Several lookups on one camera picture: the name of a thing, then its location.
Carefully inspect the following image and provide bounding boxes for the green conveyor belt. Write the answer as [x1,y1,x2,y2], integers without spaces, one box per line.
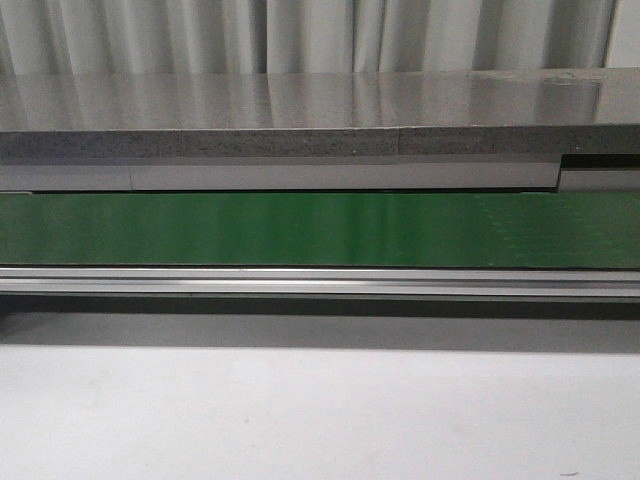
[1,192,639,269]

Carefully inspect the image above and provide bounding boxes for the grey panel under counter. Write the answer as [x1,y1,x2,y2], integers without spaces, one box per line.
[1,154,639,192]

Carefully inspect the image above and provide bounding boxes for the grey stone counter slab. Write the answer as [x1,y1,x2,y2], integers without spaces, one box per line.
[1,68,639,158]

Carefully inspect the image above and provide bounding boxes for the white pleated curtain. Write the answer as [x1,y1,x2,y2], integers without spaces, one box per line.
[1,1,639,75]

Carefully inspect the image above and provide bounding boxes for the aluminium conveyor frame rail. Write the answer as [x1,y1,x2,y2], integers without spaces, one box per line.
[1,266,639,302]

